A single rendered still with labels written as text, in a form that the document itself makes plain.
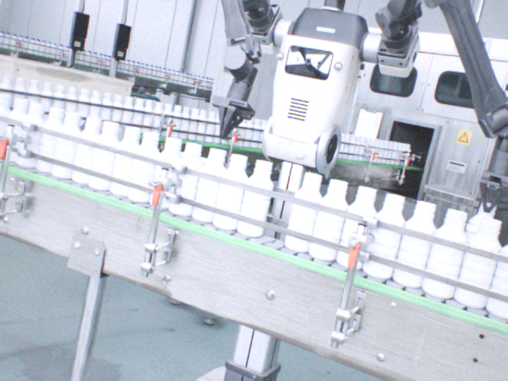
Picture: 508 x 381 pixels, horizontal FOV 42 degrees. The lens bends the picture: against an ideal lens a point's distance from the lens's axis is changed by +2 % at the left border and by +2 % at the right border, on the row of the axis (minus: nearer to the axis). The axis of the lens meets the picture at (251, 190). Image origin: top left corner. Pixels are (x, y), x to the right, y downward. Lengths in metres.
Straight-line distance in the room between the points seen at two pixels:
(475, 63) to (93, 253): 0.98
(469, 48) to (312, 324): 0.71
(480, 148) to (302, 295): 3.69
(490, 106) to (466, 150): 3.32
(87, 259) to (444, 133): 3.80
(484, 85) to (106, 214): 0.93
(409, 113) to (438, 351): 4.06
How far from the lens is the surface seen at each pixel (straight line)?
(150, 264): 1.46
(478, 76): 1.63
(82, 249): 1.64
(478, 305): 1.31
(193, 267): 1.47
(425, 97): 5.19
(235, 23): 1.76
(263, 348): 2.17
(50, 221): 1.70
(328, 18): 2.10
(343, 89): 2.00
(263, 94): 7.71
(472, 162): 4.97
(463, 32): 1.58
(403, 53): 1.99
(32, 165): 1.79
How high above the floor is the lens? 1.30
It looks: 8 degrees down
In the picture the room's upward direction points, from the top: 12 degrees clockwise
